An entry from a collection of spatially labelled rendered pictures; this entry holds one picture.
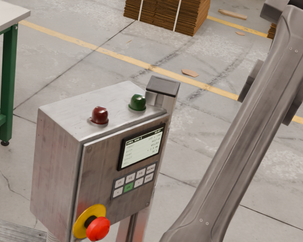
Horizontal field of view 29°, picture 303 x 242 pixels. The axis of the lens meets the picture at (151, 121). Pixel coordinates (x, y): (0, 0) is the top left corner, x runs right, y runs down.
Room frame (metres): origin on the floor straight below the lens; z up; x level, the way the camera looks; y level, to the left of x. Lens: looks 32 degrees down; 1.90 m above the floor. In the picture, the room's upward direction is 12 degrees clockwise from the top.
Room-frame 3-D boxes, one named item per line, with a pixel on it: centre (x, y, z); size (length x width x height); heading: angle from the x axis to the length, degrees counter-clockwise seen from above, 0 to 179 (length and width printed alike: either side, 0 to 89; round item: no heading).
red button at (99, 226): (0.61, 0.05, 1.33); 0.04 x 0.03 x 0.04; 140
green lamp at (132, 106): (0.70, 0.02, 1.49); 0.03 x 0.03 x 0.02
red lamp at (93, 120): (0.65, 0.07, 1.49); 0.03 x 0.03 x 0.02
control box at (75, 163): (0.69, 0.06, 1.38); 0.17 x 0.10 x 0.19; 140
